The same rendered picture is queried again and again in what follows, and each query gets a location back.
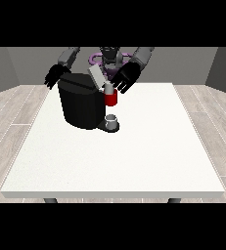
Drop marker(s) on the small grey cup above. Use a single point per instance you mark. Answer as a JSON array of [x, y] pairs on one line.
[[111, 121]]

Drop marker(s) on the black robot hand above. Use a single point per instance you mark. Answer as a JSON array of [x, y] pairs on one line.
[[54, 75], [126, 76]]

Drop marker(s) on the red pod holder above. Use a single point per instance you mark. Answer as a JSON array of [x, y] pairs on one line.
[[111, 97]]

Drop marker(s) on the small grey coffee pod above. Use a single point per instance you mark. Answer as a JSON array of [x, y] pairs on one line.
[[108, 87]]

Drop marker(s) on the black coffee machine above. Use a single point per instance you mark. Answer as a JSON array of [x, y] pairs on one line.
[[81, 101]]

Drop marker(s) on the pale grey machine lid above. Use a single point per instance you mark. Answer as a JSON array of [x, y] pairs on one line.
[[96, 75]]

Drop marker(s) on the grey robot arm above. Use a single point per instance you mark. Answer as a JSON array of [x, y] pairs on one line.
[[68, 57], [143, 56]]

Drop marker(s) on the grey robot trunk purple rings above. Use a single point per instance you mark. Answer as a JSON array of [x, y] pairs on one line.
[[109, 58]]

